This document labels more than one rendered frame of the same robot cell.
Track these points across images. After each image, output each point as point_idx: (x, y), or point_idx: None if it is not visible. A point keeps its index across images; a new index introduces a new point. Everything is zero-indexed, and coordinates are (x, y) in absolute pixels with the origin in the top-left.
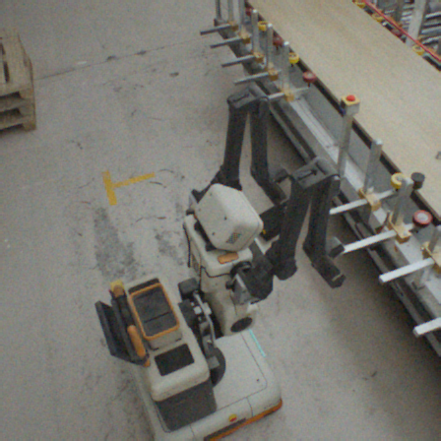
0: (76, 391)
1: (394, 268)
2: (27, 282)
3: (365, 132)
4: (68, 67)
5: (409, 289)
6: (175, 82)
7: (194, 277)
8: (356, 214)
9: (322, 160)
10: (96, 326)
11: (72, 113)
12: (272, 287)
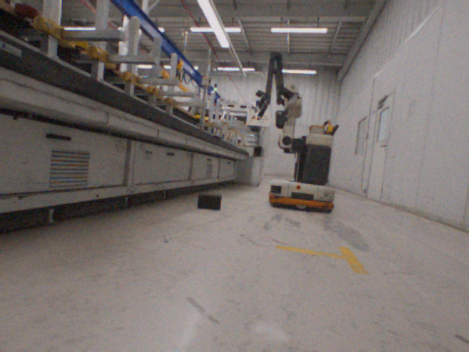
0: (366, 218)
1: (220, 140)
2: (435, 244)
3: (182, 108)
4: None
5: (223, 142)
6: None
7: (296, 138)
8: (212, 136)
9: None
10: (355, 222)
11: None
12: (275, 123)
